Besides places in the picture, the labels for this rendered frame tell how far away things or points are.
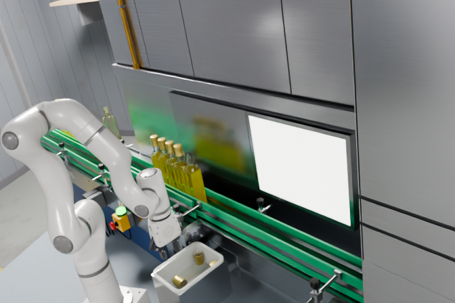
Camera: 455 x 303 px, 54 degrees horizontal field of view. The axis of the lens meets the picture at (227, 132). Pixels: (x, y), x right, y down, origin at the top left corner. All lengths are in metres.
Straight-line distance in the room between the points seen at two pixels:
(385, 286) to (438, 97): 0.44
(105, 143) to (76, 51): 4.19
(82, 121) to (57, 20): 4.24
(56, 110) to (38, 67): 4.18
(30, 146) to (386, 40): 1.10
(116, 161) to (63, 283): 0.96
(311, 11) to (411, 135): 0.62
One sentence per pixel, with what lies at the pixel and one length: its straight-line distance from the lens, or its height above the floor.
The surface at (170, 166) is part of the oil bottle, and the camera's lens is 1.87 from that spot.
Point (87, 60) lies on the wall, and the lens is 5.54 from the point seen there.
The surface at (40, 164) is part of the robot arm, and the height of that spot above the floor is 1.49.
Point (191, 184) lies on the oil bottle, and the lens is 1.80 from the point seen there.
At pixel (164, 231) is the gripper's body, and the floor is 1.20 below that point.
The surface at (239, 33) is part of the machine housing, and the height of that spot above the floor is 1.76.
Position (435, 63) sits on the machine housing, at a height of 1.85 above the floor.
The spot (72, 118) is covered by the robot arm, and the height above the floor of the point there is 1.64.
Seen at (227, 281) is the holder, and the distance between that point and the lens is 1.74.
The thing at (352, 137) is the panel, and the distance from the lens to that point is 1.34.
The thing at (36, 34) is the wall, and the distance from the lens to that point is 5.67.
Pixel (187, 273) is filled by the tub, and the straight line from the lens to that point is 1.77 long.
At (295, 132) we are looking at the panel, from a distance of 1.46.
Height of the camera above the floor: 2.08
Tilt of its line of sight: 24 degrees down
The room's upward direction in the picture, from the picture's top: 10 degrees counter-clockwise
